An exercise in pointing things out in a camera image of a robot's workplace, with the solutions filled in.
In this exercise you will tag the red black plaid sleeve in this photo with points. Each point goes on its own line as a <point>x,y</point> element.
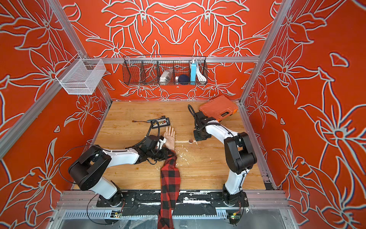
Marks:
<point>170,188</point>

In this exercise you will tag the pale mannequin hand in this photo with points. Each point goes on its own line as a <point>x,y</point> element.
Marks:
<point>169,135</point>

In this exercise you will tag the orange tool case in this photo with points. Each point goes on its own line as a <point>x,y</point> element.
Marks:
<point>219,108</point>

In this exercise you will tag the dark blue round object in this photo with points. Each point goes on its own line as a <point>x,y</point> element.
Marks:
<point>184,79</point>

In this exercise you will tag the clear plastic wall bin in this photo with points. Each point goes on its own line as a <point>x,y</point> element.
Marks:
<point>82,76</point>

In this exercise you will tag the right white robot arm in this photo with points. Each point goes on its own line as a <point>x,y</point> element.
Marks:
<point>239,153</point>

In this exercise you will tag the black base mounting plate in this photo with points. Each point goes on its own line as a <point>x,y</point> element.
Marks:
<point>213,198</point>

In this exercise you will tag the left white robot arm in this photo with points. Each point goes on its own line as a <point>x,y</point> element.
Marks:
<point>88,170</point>

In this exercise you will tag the clear plastic bag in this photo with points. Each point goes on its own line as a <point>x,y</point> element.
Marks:
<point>166,76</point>

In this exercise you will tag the black wire wall basket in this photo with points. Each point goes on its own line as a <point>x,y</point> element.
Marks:
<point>164,70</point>

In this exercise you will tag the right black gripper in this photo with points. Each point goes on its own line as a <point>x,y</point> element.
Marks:
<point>196,137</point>

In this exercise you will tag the beige wrist watch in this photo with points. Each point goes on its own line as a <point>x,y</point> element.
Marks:
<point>190,141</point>

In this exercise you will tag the black charging board yellow connectors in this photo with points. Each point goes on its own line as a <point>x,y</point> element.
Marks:
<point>160,123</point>

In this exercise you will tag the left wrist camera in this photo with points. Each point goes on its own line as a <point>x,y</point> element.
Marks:
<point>160,143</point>

